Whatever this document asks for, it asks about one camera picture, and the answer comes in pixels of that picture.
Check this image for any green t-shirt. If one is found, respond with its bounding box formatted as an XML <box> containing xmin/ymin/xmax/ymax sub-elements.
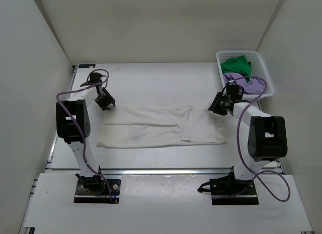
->
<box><xmin>220</xmin><ymin>55</ymin><xmax>252</xmax><ymax>83</ymax></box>

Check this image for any cream white t-shirt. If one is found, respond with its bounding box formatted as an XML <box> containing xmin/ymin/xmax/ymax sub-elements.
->
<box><xmin>97</xmin><ymin>101</ymin><xmax>226</xmax><ymax>148</ymax></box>

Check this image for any purple t-shirt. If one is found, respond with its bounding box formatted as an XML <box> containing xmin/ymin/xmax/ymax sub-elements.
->
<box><xmin>223</xmin><ymin>72</ymin><xmax>265</xmax><ymax>95</ymax></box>

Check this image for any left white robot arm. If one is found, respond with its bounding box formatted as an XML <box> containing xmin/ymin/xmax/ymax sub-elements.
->
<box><xmin>56</xmin><ymin>69</ymin><xmax>116</xmax><ymax>180</ymax></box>

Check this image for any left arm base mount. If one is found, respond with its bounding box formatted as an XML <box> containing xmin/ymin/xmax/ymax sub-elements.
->
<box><xmin>73</xmin><ymin>179</ymin><xmax>121</xmax><ymax>204</ymax></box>

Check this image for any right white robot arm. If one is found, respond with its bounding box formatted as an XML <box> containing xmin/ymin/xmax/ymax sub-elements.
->
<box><xmin>208</xmin><ymin>85</ymin><xmax>288</xmax><ymax>181</ymax></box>

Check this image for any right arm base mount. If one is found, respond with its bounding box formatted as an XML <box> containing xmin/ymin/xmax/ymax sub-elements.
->
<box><xmin>197</xmin><ymin>170</ymin><xmax>259</xmax><ymax>206</ymax></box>

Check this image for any white plastic basket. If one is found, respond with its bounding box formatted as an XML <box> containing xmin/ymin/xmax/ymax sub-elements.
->
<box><xmin>216</xmin><ymin>50</ymin><xmax>274</xmax><ymax>101</ymax></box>

